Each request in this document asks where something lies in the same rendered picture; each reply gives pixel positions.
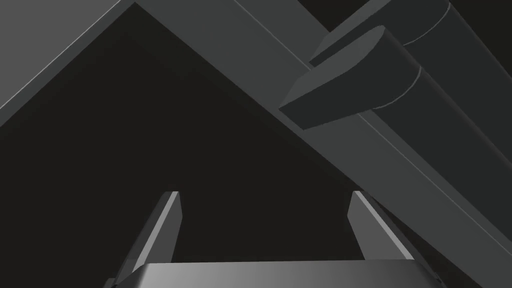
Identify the grey cupboard door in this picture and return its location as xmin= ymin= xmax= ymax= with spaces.
xmin=233 ymin=0 xmax=512 ymax=257

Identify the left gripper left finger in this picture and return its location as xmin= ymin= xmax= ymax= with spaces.
xmin=113 ymin=190 xmax=184 ymax=284

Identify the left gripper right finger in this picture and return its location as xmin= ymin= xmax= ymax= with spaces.
xmin=346 ymin=190 xmax=426 ymax=264

